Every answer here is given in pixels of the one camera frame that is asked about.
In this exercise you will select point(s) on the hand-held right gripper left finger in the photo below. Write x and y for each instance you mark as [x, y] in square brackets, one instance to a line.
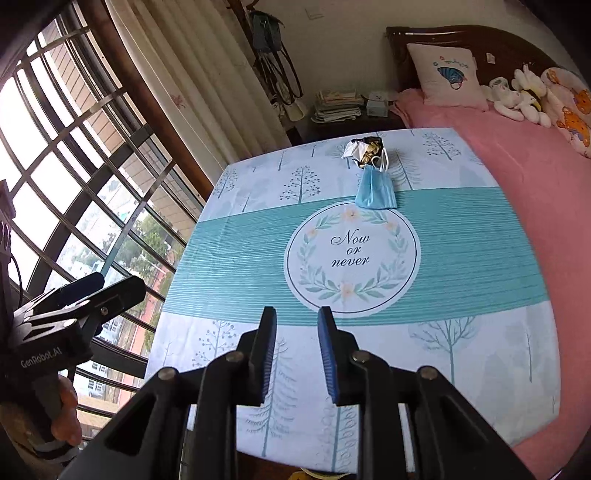
[268, 355]

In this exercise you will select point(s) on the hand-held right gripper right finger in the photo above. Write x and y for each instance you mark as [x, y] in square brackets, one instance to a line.
[328, 355]

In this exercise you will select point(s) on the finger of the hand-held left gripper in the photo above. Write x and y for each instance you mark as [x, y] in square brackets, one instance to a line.
[81, 286]
[115, 297]

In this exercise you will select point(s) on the blue face mask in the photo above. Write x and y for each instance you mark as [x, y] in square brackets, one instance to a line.
[376, 191]

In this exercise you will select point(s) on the silver foil wrapper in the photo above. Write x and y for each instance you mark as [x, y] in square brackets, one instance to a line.
[364, 150]

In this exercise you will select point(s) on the person's left hand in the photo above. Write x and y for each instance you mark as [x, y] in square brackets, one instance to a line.
[69, 415]

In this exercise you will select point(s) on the metal window grille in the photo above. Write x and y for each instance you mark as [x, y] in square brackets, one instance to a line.
[120, 357]

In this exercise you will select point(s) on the table with patterned cloth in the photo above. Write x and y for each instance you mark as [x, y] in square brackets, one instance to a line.
[415, 286]

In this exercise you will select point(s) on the dark wooden nightstand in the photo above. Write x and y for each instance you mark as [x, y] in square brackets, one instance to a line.
[323, 131]

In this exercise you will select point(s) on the cream curtain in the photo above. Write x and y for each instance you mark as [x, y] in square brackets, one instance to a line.
[194, 69]

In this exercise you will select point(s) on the stack of newspapers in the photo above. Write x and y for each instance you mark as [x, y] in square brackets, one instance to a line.
[337, 108]

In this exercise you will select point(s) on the tissue box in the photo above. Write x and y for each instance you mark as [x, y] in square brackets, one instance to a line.
[381, 106]

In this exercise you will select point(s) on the pink bed sheet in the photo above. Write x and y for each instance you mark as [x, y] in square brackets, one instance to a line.
[545, 207]

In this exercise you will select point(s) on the white embroidered pillow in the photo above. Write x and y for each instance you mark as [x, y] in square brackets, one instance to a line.
[443, 78]

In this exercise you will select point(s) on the hanging handbag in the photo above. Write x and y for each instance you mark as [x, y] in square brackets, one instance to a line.
[265, 32]

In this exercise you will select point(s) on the white plush rabbit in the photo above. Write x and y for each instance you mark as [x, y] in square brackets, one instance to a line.
[508, 99]

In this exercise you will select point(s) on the bee plush toy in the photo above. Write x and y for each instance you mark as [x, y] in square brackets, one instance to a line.
[535, 99]

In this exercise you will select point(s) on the bear print pillow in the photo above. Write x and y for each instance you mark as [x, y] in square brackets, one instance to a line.
[570, 106]

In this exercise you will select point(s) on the dark wooden headboard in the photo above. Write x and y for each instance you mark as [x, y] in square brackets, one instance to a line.
[498, 50]

